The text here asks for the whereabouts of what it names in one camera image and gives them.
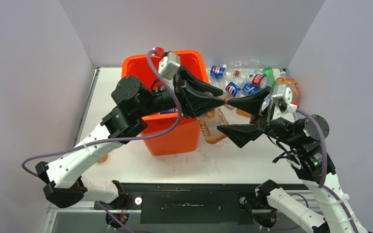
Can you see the pepsi bottle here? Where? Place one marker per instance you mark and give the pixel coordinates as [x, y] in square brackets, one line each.
[232, 89]
[218, 73]

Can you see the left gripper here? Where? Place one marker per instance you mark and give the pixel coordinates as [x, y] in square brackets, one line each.
[193, 103]

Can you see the red cap tea bottle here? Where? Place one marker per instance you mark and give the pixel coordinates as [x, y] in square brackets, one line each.
[227, 105]

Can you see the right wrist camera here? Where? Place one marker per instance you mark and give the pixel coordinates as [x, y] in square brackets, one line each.
[282, 98]

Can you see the orange plastic bin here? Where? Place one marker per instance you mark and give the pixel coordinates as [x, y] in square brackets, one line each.
[186, 135]

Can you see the crushed orange bottle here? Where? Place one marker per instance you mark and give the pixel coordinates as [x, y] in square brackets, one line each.
[292, 84]

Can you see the orange drink bottle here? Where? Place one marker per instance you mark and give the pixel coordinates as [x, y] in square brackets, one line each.
[243, 113]

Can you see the pepsi bottle back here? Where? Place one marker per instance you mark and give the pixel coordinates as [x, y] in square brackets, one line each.
[218, 73]

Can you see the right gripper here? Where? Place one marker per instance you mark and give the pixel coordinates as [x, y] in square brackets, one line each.
[240, 133]

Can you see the clear empty bottle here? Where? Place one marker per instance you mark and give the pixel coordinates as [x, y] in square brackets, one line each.
[244, 64]

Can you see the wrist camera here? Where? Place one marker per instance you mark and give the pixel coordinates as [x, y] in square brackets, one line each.
[169, 65]
[282, 98]

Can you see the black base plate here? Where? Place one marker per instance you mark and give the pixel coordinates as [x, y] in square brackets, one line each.
[187, 204]

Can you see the orange label bottle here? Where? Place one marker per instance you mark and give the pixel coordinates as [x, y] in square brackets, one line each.
[208, 124]

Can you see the small orange juice bottle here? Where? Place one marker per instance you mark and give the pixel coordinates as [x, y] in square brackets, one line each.
[103, 159]

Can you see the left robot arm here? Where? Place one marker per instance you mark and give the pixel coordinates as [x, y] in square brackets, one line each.
[65, 184]

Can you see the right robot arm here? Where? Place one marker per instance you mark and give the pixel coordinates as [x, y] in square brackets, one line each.
[308, 157]

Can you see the pepsi bottle front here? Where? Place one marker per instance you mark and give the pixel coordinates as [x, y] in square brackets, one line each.
[232, 89]

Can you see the green plastic bottle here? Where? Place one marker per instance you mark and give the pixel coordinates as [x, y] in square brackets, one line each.
[268, 71]

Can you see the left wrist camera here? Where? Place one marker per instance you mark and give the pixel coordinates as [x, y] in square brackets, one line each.
[169, 65]

